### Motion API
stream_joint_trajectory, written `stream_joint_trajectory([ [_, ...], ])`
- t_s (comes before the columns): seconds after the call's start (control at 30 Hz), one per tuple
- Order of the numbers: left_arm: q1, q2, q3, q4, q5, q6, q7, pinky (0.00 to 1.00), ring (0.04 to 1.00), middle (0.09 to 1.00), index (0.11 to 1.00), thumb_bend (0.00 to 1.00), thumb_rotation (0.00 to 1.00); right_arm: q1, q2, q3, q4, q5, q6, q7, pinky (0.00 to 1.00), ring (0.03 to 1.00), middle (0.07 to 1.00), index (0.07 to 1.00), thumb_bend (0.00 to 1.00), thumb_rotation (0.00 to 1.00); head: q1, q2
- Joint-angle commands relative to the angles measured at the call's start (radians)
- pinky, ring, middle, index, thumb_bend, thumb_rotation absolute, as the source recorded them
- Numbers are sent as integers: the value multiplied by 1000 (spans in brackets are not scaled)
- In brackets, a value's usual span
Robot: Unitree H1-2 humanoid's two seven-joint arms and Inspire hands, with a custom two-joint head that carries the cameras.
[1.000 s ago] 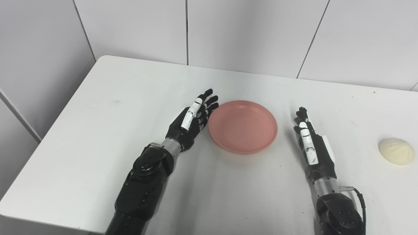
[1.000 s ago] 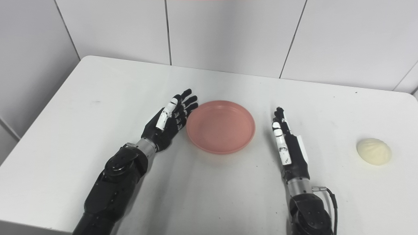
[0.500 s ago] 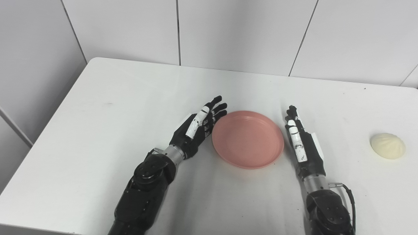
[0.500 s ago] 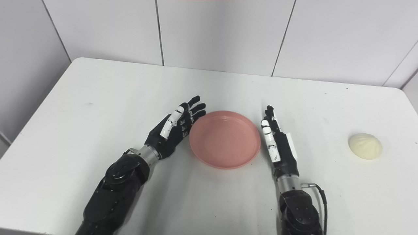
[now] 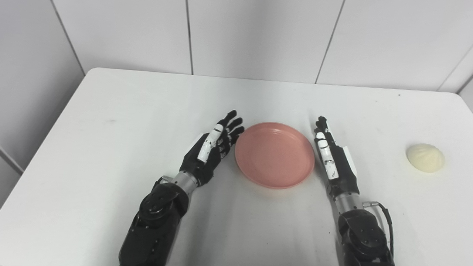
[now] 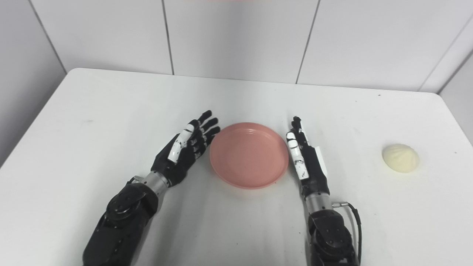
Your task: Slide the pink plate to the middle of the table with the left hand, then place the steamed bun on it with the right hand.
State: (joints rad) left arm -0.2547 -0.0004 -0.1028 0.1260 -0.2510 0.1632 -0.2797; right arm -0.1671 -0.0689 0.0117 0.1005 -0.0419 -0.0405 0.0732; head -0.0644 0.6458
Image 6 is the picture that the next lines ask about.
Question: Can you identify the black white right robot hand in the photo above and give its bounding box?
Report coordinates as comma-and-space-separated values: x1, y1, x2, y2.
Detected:
286, 116, 330, 198

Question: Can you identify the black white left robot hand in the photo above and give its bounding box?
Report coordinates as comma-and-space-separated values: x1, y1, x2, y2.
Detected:
151, 110, 221, 188

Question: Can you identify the pink round plate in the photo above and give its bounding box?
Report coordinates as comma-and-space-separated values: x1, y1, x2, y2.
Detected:
209, 122, 289, 190

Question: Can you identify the cream steamed bun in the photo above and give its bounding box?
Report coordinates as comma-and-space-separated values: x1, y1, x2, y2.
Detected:
382, 144, 420, 173

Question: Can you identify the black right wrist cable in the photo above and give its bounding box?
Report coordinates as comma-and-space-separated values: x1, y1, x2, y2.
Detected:
332, 201, 363, 265

